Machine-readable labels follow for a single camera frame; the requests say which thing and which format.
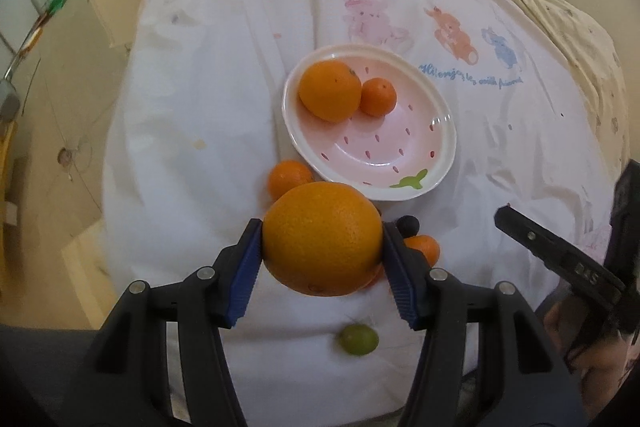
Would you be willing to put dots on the large orange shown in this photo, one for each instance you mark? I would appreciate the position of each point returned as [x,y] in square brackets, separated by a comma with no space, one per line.
[330,91]
[322,239]

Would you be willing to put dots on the white cartoon-print blanket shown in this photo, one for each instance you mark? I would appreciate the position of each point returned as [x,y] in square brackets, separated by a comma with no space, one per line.
[210,132]

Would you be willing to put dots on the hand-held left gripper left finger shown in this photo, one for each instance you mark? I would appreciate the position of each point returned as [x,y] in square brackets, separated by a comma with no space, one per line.
[245,267]

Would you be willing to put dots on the dark purple grape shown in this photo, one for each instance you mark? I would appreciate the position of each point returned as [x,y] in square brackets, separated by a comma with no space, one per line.
[409,224]

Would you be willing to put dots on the pink strawberry-pattern plate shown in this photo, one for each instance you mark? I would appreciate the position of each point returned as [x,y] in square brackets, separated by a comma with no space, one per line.
[395,142]

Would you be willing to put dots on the small tangerine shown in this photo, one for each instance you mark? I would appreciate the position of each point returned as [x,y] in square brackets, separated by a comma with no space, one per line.
[378,97]
[425,249]
[290,177]

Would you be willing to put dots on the green lime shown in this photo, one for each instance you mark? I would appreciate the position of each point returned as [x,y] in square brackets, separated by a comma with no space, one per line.
[358,339]

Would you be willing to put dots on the green clip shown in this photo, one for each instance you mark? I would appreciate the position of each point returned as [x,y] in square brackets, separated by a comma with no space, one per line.
[57,2]

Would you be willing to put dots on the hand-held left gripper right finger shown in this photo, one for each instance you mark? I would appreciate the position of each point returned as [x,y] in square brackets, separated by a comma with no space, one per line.
[400,272]

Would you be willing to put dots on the person's right hand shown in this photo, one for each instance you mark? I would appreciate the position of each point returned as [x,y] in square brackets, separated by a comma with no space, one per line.
[560,327]

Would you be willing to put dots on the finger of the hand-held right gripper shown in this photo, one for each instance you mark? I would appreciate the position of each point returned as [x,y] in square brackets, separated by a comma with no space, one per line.
[550,252]

